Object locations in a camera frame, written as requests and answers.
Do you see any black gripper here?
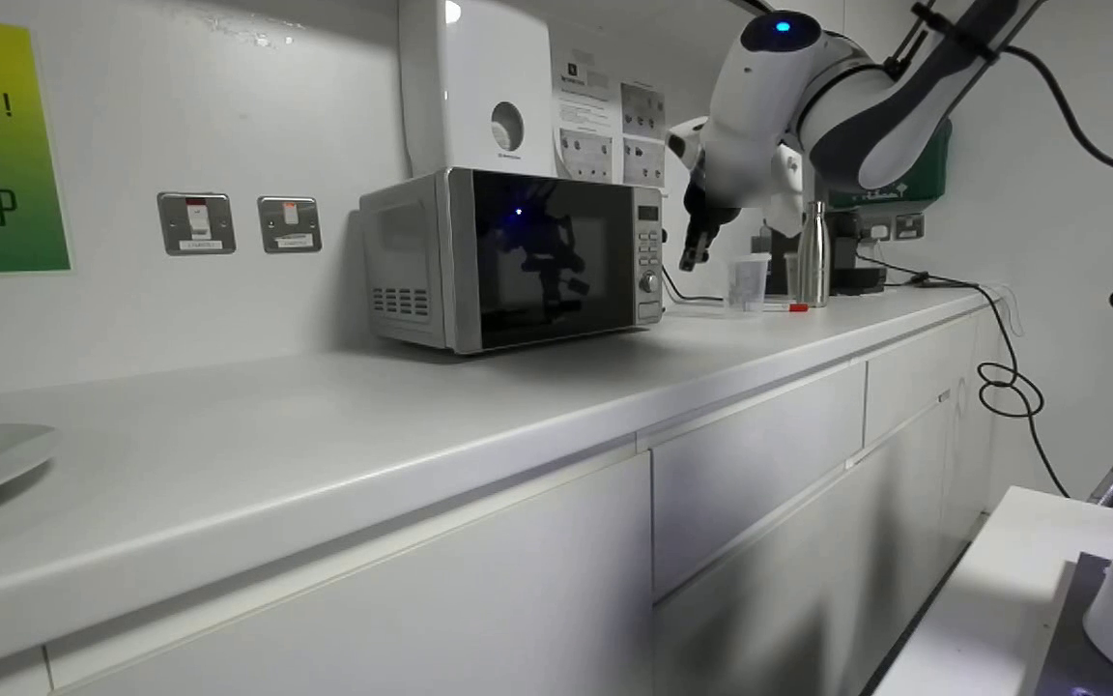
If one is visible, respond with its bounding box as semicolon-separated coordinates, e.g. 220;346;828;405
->
681;156;754;270

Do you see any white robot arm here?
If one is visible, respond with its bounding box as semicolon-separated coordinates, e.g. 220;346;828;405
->
670;0;1045;270

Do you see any silver microwave oven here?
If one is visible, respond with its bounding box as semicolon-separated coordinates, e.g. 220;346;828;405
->
356;167;663;357

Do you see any clear plastic cup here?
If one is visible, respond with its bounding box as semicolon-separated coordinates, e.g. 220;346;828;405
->
728;253;770;310

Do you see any silver metal bottle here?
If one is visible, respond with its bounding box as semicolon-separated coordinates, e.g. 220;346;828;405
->
792;201;833;310

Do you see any black coffee machine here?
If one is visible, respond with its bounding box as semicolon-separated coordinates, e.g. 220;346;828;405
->
828;212;893;293

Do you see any white cabinet front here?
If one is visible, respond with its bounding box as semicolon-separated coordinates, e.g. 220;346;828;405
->
0;293;993;696

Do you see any white paper towel dispenser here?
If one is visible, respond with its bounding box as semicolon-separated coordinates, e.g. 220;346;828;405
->
399;0;556;174

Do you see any small white side table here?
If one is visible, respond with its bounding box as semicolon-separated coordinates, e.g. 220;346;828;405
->
874;489;1113;696

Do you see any white wall socket panel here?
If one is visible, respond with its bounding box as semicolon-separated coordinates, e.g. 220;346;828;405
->
552;51;665;191

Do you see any black power cable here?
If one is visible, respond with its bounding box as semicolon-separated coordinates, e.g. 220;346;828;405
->
880;259;1074;504

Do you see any right steel wall socket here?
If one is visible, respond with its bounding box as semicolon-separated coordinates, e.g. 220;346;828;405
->
260;197;320;255

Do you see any steel wall socket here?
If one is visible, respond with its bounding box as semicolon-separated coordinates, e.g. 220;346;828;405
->
159;192;238;255
260;197;320;255

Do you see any left steel wall socket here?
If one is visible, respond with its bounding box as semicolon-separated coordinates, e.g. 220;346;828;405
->
159;192;238;255

